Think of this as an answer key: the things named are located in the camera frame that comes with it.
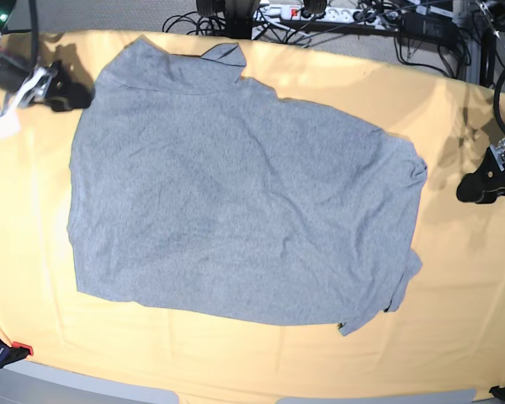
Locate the grey t-shirt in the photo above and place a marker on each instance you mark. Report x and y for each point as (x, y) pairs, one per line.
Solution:
(197, 189)

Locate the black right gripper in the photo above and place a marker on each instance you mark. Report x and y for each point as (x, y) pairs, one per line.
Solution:
(64, 95)

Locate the black power adapter box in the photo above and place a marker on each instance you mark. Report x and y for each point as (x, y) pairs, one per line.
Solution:
(428, 29)

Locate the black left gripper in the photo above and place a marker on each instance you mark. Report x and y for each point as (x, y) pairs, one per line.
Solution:
(487, 183)

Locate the white power strip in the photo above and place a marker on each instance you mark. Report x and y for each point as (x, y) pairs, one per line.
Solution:
(286, 13)

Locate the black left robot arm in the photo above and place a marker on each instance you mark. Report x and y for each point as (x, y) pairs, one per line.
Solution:
(493, 13)

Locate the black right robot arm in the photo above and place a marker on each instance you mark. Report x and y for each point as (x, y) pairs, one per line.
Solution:
(14, 69)

